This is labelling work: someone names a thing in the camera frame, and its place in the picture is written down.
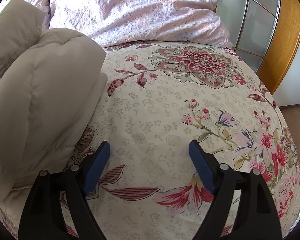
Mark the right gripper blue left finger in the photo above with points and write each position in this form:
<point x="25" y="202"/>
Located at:
<point x="92" y="166"/>

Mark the wooden headboard frame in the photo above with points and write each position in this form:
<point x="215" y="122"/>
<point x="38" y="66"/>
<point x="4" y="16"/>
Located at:
<point x="265" y="34"/>

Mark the lilac crinkled duvet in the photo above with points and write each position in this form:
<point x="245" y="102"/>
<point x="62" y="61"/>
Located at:
<point x="113" y="22"/>

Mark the beige puffer down jacket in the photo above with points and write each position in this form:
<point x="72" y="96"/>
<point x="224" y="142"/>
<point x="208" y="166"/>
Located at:
<point x="50" y="84"/>

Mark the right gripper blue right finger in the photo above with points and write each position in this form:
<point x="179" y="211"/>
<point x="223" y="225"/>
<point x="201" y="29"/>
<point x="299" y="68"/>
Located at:
<point x="207" y="167"/>

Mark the floral bed sheet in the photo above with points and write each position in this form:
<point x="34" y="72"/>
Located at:
<point x="158" y="97"/>

